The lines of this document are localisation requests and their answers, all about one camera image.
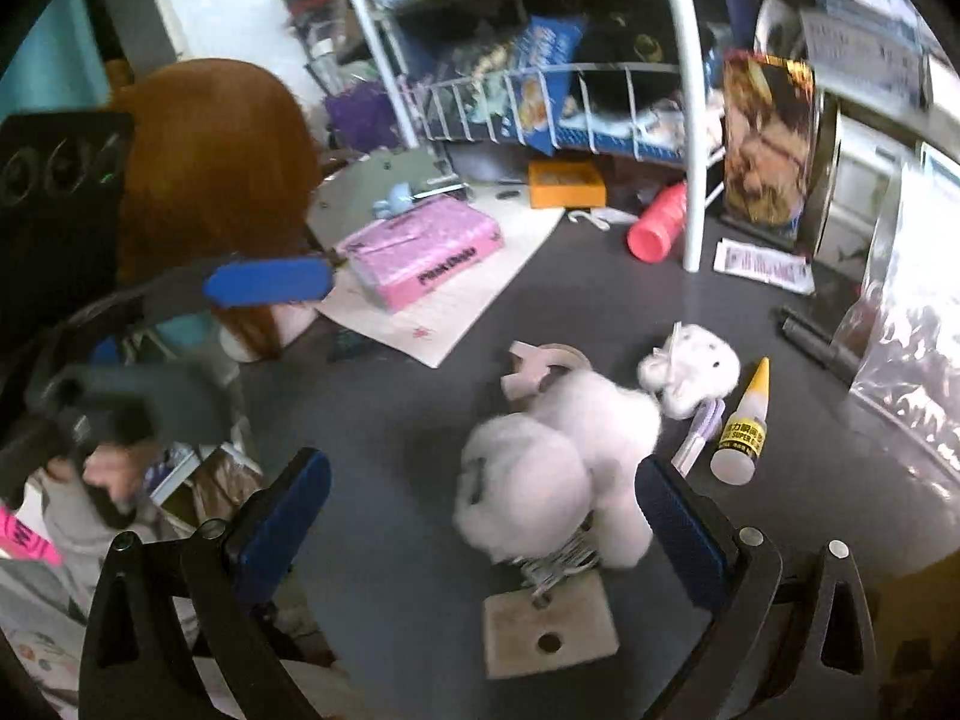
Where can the pink book box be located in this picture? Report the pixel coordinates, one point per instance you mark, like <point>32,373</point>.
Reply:
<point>401,260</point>

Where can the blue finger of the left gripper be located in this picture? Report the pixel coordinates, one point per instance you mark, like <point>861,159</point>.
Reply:
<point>245,283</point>

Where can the orange small box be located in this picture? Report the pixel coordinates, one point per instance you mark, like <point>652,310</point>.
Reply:
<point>575,185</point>

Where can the grey sleeve forearm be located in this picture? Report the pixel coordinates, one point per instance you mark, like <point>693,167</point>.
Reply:
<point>81,536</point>

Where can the white tape dispenser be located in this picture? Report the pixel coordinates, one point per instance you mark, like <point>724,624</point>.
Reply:
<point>532,364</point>

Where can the yellow super glue bottle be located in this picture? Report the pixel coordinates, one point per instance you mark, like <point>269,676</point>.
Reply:
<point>744,435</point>

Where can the red pink bottle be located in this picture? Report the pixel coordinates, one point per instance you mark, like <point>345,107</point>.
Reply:
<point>653,236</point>

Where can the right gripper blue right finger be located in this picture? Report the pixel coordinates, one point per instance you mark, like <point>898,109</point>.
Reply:
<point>671,508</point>

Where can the light blue small figurine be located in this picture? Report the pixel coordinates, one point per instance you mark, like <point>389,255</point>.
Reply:
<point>399,200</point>

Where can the black marker pen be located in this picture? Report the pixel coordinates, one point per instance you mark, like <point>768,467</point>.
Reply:
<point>813,342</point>

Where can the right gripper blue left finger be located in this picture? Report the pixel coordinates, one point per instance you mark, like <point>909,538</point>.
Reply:
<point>275,522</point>

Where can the white paper sheet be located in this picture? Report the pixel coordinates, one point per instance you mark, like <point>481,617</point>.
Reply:
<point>429,329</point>

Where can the white pink sachet packet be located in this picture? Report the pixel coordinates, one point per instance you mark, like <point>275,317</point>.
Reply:
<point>766,266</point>

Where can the blue snack package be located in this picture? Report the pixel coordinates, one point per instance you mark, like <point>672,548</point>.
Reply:
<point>539,77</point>

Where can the clear zip plastic bag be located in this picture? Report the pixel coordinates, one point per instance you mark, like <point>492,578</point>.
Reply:
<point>904,392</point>

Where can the person's left hand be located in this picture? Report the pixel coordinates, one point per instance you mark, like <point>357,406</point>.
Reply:
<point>120,471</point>

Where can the small white plush bunny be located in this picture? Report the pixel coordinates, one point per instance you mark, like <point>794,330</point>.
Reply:
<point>691,366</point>

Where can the white plush toy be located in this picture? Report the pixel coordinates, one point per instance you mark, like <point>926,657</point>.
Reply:
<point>553,487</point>

